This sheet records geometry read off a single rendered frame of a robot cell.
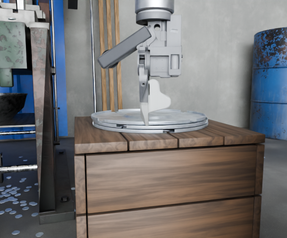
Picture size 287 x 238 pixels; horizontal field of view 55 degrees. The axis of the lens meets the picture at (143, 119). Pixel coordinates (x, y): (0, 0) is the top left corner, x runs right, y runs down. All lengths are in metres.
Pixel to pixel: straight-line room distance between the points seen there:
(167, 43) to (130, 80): 1.92
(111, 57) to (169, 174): 0.25
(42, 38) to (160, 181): 0.59
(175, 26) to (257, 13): 2.61
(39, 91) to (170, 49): 0.52
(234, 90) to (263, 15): 0.81
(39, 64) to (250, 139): 0.64
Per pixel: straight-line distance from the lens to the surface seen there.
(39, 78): 0.92
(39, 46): 0.92
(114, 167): 0.50
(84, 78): 2.38
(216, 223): 0.61
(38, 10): 1.23
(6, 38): 1.00
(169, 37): 0.54
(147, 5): 0.53
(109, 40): 2.19
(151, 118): 0.65
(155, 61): 0.53
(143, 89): 0.51
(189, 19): 2.71
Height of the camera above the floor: 0.45
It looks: 7 degrees down
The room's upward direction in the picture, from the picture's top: straight up
